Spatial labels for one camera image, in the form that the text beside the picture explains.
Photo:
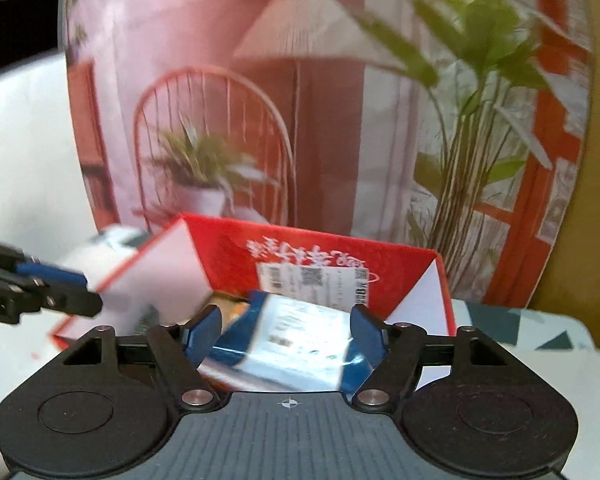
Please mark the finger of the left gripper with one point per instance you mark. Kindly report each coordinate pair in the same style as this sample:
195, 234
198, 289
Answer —
29, 286

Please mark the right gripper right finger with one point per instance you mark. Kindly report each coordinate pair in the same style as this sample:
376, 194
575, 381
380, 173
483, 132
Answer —
394, 353

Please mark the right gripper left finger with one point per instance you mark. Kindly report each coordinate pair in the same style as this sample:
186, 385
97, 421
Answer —
178, 352

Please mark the blue white plastic packet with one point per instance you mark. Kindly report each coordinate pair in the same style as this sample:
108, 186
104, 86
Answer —
283, 344

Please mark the printed living room backdrop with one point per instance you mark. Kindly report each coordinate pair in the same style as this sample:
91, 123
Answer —
452, 125

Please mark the red strawberry cardboard box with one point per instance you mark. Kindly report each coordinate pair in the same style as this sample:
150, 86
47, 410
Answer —
202, 260

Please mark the white board panel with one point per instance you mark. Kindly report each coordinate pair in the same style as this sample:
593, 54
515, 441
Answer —
43, 204

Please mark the white patterned tablecloth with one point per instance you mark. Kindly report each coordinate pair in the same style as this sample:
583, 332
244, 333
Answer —
562, 351

